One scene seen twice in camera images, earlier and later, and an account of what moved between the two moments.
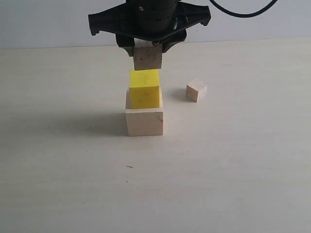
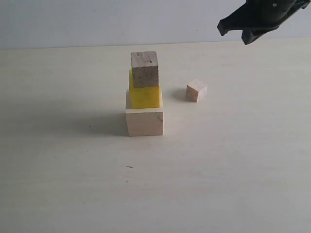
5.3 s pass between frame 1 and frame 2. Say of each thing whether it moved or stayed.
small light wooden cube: stayed
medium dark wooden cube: moved
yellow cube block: stayed
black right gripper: moved
